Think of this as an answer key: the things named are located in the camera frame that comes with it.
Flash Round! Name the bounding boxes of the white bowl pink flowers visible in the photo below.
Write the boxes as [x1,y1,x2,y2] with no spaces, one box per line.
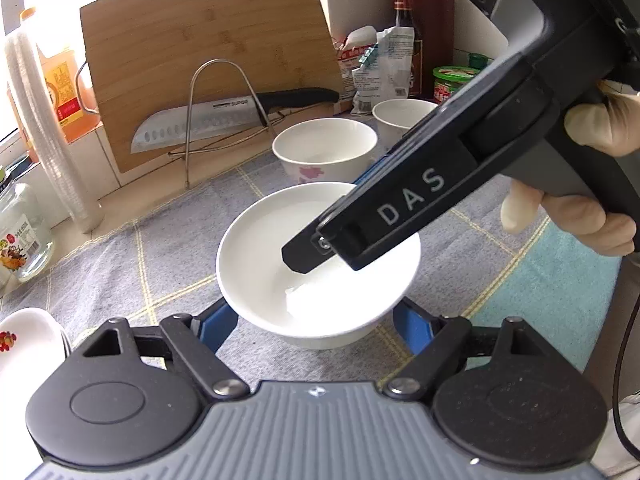
[271,118,378,183]

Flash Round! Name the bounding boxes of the white fruit plate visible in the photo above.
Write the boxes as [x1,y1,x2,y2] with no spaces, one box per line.
[1,308,68,376]

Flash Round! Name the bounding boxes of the right gloved hand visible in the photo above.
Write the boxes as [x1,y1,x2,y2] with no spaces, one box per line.
[499,89,640,257]

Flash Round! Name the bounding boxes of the green lid sauce jar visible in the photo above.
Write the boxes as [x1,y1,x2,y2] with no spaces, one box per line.
[432,66,480,104]

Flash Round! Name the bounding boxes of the white plastic food bag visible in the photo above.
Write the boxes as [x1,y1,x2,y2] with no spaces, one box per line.
[352,26,411,115]

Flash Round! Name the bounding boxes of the wooden knife block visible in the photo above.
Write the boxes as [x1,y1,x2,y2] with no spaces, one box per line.
[394,0,454,99]

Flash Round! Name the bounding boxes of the steel santoku knife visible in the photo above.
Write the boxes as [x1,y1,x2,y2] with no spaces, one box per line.
[130,88,340,154]

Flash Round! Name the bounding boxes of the dark soy sauce bottle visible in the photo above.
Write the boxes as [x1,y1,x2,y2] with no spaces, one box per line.
[394,0,423,98]

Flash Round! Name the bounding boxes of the red white seasoning bag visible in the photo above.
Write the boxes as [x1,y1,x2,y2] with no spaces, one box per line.
[333,25,376,101]

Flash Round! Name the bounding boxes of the glass jar green lid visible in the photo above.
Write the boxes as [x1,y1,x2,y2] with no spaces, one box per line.
[1,171,54,283]

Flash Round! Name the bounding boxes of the bamboo cutting board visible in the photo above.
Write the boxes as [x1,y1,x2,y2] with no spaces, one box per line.
[80,0,342,172]

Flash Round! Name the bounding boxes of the orange oil bottle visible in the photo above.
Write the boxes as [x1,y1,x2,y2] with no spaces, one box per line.
[20,6,100,143]

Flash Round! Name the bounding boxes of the right plastic wrap roll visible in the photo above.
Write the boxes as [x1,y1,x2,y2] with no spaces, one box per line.
[4,29,104,233]

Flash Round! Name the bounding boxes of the steel wire rack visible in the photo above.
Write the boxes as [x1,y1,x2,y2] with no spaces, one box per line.
[170,58,276,188]

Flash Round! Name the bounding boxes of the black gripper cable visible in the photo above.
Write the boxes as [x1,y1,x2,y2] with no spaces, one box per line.
[612,303,640,463]

